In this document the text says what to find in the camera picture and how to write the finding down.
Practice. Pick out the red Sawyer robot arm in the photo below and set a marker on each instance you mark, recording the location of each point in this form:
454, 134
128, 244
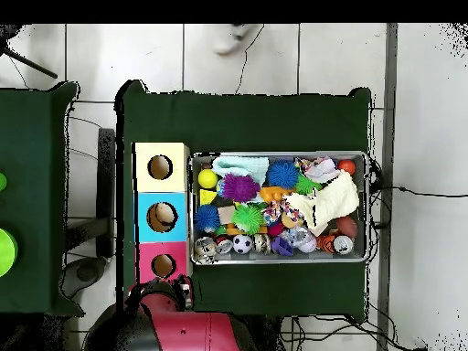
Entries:
197, 329

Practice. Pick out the clear mesh bin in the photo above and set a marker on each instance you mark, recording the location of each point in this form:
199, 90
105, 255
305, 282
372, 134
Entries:
237, 258

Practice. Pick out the wooden box with three holes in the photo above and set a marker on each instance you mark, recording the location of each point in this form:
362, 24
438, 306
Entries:
172, 223

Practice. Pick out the purple spiky ball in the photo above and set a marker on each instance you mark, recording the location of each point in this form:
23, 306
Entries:
240, 188

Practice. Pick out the green spiky ball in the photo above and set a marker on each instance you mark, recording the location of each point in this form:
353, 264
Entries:
248, 218

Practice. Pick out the mint green cloth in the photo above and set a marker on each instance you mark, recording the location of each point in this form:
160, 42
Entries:
241, 164

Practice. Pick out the yellow ball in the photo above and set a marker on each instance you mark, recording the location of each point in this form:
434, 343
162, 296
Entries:
207, 178

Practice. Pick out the blue spiky ball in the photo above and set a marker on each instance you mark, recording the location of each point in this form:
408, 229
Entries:
206, 218
282, 174

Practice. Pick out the orange plastic toy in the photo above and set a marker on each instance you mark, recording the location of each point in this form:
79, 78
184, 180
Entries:
272, 193

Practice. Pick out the small soccer ball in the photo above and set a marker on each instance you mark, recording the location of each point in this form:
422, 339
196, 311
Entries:
242, 244

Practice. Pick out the crushed drink can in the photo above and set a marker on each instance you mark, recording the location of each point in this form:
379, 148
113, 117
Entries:
204, 246

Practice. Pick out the dark green table cloth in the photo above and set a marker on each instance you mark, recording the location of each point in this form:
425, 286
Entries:
237, 120
29, 146

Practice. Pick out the cream cloth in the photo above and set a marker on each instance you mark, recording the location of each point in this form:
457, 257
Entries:
336, 197

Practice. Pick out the black stand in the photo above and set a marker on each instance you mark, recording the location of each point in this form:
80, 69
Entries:
106, 182

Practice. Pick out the person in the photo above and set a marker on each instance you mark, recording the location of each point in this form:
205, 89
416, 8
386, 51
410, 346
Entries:
230, 45

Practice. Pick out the small lime green round object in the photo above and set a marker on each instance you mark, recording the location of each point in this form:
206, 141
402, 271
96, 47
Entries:
2, 181

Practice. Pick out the large lime green round object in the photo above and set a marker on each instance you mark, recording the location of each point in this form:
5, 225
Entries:
7, 252

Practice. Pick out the black tripod leg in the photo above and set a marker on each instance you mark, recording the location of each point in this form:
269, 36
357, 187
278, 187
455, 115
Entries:
33, 65

